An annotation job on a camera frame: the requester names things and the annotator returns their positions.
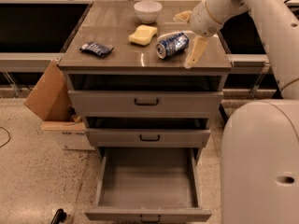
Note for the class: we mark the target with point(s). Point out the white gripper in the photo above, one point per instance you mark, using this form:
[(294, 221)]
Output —
[(202, 20)]

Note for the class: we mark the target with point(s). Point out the blue pepsi can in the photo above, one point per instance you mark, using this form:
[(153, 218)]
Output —
[(172, 45)]

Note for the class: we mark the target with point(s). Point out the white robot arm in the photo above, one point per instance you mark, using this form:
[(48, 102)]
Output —
[(260, 141)]

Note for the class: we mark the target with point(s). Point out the grey drawer cabinet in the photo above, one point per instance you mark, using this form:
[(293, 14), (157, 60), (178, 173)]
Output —
[(130, 67)]

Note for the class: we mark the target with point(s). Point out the grey top drawer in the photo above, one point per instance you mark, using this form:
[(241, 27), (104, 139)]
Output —
[(146, 104)]

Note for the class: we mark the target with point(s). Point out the grey middle drawer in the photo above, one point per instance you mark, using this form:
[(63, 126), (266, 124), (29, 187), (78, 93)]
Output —
[(147, 138)]

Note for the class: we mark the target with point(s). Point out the grey open bottom drawer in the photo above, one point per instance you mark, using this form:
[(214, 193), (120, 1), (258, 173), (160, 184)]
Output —
[(148, 185)]

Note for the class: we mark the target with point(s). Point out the black wheel at bottom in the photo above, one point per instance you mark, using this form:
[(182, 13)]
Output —
[(59, 217)]

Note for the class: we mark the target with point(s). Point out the white ceramic bowl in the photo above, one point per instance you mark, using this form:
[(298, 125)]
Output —
[(148, 11)]

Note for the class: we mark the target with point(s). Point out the yellow sponge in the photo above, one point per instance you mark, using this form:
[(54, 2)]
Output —
[(143, 35)]

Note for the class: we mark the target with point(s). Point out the dark blue snack packet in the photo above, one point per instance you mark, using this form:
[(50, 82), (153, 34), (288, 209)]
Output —
[(98, 50)]

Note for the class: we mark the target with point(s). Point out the brown cardboard box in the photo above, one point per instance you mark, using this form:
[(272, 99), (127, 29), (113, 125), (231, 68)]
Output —
[(50, 101)]

